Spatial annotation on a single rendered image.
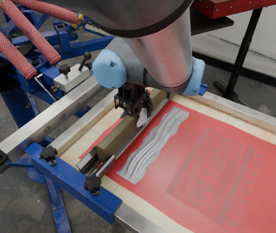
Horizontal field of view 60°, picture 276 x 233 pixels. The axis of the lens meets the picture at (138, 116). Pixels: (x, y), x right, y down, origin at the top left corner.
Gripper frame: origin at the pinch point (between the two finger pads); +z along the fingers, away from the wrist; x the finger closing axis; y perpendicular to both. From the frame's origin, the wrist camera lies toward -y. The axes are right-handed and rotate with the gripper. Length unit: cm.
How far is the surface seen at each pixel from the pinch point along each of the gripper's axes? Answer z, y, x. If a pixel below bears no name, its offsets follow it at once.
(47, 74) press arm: -3.4, 2.5, -40.7
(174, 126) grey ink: 4.6, -8.0, 10.0
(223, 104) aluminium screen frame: 1.9, -25.4, 20.7
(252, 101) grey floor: 101, -163, 26
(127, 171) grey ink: 4.6, 16.1, 7.0
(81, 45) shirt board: 8, -35, -61
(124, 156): 5.3, 11.7, 2.8
